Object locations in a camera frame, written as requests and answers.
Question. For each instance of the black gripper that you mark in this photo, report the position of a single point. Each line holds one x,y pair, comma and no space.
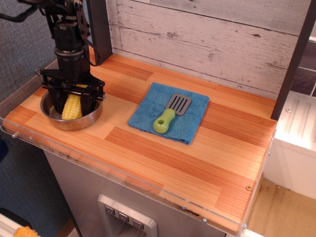
73,76

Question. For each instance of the yellow plastic corn cob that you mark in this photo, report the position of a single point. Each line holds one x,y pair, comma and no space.
72,107

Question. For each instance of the dark frame post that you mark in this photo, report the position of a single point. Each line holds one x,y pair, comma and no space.
101,38
295,60

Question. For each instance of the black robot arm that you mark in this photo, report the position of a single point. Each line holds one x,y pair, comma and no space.
70,31

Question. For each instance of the silver dispenser panel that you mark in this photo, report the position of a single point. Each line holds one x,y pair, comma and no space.
127,217

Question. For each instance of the grey spatula green handle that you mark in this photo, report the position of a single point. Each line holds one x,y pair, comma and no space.
177,105

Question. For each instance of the dark left frame post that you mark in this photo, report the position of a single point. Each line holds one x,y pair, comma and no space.
101,38

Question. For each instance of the orange object bottom left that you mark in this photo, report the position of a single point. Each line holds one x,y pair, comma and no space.
25,232

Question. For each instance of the blue terry cloth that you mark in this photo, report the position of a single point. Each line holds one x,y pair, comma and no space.
182,128

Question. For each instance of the grey toy fridge cabinet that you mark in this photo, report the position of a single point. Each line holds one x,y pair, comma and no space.
82,188

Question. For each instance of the small steel saucepan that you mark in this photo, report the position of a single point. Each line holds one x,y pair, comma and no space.
69,125

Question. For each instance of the clear acrylic edge guard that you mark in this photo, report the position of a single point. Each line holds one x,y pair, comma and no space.
213,179

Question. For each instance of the dark right frame post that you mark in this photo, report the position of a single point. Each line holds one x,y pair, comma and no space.
295,60

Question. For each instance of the white toy sink unit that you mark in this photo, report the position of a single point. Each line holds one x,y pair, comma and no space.
292,162

